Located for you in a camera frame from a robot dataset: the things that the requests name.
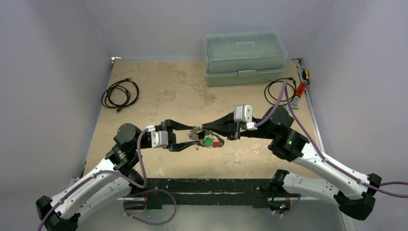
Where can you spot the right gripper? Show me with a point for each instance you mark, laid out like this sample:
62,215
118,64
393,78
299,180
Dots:
235,126

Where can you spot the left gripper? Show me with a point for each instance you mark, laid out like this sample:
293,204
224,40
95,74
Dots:
172,146

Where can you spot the key with green tag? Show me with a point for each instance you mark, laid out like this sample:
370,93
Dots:
208,141

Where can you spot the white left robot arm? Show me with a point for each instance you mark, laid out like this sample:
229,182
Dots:
121,170

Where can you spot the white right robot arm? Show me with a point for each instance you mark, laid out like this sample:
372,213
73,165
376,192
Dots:
351,190

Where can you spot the green plastic toolbox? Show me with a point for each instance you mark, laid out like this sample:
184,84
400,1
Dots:
243,58

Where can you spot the yellow black tool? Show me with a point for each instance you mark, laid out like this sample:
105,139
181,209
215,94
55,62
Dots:
303,73

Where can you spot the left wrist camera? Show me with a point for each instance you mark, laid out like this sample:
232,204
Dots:
159,137

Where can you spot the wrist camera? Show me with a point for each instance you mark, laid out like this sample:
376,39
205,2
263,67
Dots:
159,137
243,117

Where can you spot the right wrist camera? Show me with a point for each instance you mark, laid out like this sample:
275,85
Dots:
243,117

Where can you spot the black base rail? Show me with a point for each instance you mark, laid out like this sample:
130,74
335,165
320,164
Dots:
257,193

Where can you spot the red handled adjustable wrench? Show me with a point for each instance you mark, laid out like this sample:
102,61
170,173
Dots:
299,92

